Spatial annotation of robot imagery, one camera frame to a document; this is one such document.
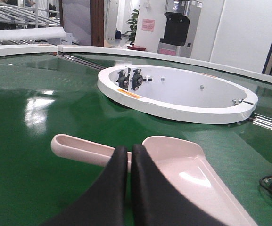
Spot white outer rim right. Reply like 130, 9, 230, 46
58, 45, 272, 84

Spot steel rollers right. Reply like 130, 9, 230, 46
248, 113, 272, 131

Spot steel rollers upper left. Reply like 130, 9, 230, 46
56, 53, 106, 71

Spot black bearing block left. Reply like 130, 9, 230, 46
116, 70, 129, 90

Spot black bearing block right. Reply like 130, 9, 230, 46
131, 68, 153, 91

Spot pink wall notice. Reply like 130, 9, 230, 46
141, 18, 155, 32

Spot green potted plant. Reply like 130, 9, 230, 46
124, 9, 139, 45

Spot white foam roll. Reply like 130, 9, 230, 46
0, 27, 66, 40

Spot steel water dispenser machine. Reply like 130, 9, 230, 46
157, 0, 203, 58

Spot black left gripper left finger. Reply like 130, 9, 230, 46
42, 146, 127, 226

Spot steel rollers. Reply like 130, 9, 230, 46
56, 53, 106, 71
248, 113, 272, 131

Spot roller conveyor rack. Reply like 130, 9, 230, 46
0, 0, 61, 28

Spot white rim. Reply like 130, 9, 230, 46
58, 45, 272, 84
0, 44, 58, 57

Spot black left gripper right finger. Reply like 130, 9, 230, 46
131, 144, 223, 226

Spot black bearing block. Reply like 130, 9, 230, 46
116, 70, 129, 90
131, 68, 153, 91

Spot white inner ring guard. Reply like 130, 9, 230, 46
97, 65, 258, 124

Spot pink plastic dustpan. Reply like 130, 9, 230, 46
51, 134, 259, 226

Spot white outer rim left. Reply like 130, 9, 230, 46
0, 44, 58, 57

